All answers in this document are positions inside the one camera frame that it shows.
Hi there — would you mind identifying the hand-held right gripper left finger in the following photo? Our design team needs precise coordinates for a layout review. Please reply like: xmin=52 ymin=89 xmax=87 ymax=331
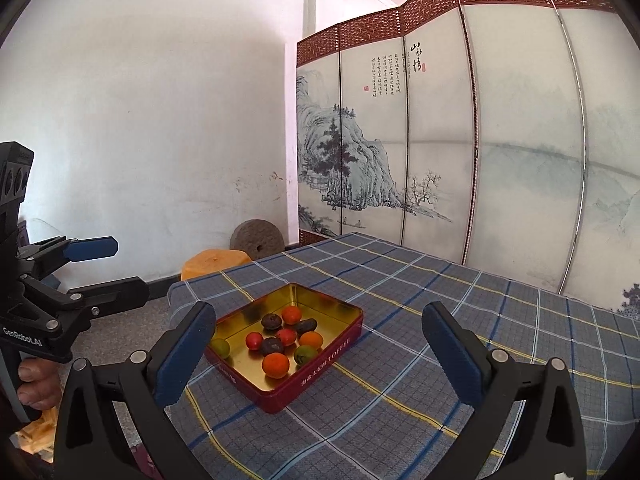
xmin=52 ymin=301 xmax=217 ymax=480

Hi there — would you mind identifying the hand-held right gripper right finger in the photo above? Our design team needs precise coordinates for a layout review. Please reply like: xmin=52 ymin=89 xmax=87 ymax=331
xmin=421 ymin=301 xmax=586 ymax=480

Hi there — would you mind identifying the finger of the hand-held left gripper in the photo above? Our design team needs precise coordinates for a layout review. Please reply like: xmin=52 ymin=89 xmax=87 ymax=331
xmin=22 ymin=276 xmax=149 ymax=341
xmin=17 ymin=236 xmax=119 ymax=281

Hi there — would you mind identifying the red and gold tin box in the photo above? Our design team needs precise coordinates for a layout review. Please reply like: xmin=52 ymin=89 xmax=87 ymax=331
xmin=202 ymin=282 xmax=364 ymax=414

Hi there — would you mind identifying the person's left hand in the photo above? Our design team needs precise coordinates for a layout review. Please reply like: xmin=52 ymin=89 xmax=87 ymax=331
xmin=17 ymin=357 xmax=63 ymax=411

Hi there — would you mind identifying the blue checked cloth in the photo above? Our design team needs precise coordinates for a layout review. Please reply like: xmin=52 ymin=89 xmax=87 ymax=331
xmin=167 ymin=232 xmax=640 ymax=480

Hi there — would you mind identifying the orange plastic stool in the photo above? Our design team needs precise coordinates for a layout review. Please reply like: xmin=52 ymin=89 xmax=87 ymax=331
xmin=180 ymin=249 xmax=252 ymax=281

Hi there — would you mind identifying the orange crumpled bag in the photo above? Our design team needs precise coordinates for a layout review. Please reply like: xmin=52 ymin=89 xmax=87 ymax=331
xmin=15 ymin=407 xmax=58 ymax=463

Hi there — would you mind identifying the round stone millstone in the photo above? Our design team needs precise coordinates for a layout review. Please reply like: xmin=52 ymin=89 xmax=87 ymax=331
xmin=230 ymin=220 xmax=283 ymax=262

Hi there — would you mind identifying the landscape painted folding screen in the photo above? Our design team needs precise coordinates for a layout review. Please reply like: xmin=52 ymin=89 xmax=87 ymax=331
xmin=296 ymin=0 xmax=640 ymax=321

